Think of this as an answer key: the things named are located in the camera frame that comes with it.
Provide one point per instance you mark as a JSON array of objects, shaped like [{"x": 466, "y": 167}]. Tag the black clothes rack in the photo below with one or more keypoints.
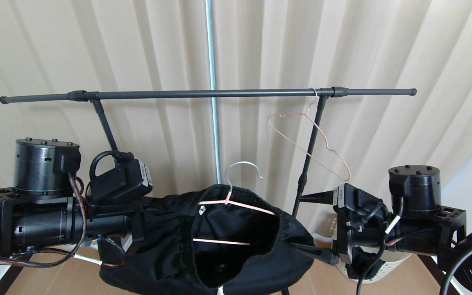
[{"x": 178, "y": 94}]

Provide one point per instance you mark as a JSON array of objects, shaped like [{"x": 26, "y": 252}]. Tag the heap of clothes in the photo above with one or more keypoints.
[{"x": 357, "y": 268}]

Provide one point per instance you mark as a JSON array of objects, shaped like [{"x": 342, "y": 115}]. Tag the beige curtain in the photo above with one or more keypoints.
[{"x": 55, "y": 49}]

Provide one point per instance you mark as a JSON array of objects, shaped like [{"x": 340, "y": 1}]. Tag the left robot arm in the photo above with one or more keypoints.
[{"x": 43, "y": 168}]

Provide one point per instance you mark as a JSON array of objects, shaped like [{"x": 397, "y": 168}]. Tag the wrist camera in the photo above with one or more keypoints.
[
  {"x": 121, "y": 180},
  {"x": 359, "y": 205}
]

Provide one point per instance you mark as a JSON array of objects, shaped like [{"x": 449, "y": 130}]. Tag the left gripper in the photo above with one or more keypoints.
[{"x": 105, "y": 223}]

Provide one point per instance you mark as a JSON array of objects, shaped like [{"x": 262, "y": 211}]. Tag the white laundry basket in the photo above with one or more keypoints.
[{"x": 387, "y": 268}]

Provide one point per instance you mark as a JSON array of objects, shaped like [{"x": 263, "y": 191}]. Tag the pink clothes hanger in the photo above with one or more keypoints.
[
  {"x": 219, "y": 241},
  {"x": 315, "y": 96}
]

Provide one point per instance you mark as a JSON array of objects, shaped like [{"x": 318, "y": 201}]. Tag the black shorts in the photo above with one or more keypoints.
[{"x": 158, "y": 246}]

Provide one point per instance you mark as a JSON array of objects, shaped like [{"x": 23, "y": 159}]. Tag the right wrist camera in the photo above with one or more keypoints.
[{"x": 359, "y": 205}]

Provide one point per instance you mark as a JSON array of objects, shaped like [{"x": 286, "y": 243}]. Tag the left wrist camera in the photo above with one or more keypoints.
[{"x": 121, "y": 180}]

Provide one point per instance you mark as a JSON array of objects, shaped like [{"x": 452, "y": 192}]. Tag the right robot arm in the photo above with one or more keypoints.
[{"x": 414, "y": 188}]

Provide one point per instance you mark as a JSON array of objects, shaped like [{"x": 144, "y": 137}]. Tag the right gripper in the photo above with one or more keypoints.
[{"x": 344, "y": 250}]

